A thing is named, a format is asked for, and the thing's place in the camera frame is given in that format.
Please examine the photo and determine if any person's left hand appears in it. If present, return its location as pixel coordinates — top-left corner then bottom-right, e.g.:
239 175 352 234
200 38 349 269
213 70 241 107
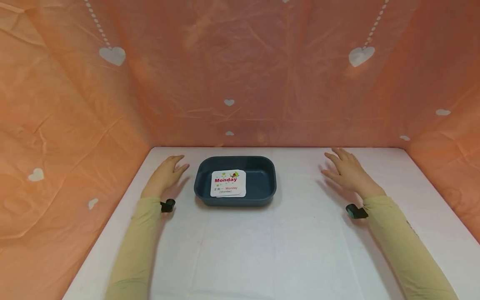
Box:
140 155 190 199

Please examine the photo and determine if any person's right hand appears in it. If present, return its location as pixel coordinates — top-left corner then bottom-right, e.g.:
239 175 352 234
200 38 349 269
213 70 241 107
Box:
320 147 387 201

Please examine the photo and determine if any stack of white word cards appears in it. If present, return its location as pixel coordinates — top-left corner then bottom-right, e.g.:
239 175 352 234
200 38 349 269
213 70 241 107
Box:
210 169 247 198

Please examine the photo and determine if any dark blue plastic tray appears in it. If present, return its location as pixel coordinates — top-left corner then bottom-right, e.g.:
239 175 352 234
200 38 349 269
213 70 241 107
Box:
193 156 278 207

